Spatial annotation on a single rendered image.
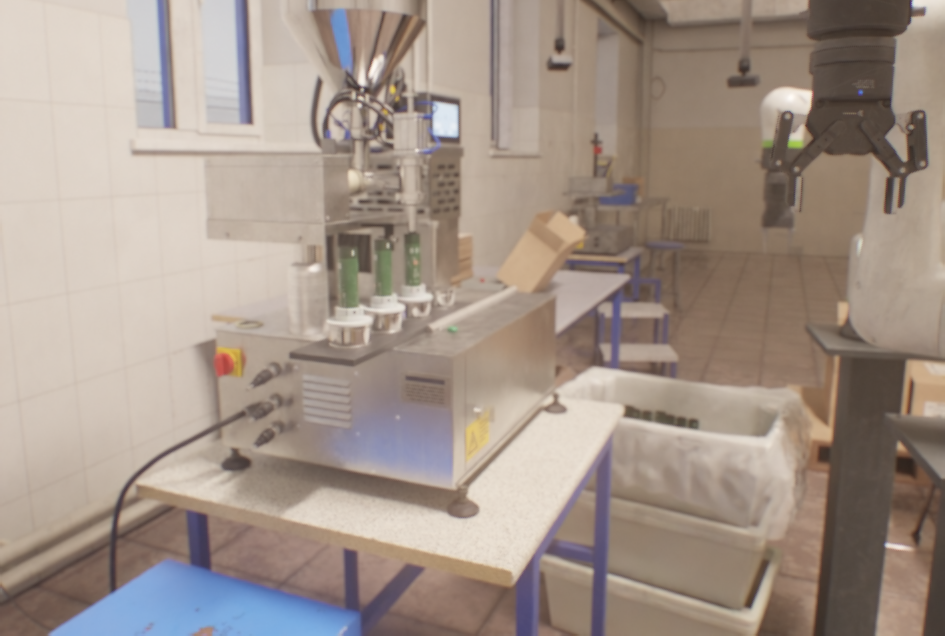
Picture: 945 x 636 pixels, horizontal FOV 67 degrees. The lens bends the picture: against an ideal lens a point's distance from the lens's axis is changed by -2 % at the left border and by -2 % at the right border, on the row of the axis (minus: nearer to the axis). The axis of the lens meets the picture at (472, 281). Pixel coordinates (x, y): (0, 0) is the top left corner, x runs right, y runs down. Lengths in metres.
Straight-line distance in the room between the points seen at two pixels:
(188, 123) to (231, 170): 2.23
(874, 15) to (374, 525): 0.97
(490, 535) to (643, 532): 0.89
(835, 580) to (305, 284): 1.46
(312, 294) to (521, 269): 1.84
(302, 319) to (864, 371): 1.27
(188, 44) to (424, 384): 2.70
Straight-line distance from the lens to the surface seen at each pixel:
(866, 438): 1.96
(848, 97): 0.82
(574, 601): 2.24
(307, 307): 1.32
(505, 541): 1.19
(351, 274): 1.16
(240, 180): 1.38
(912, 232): 1.23
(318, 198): 1.28
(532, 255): 3.04
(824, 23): 0.83
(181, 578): 1.48
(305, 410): 1.34
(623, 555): 2.11
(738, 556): 1.99
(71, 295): 2.70
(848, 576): 2.10
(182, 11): 3.67
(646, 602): 2.11
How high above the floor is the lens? 1.33
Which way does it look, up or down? 9 degrees down
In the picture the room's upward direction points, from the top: straight up
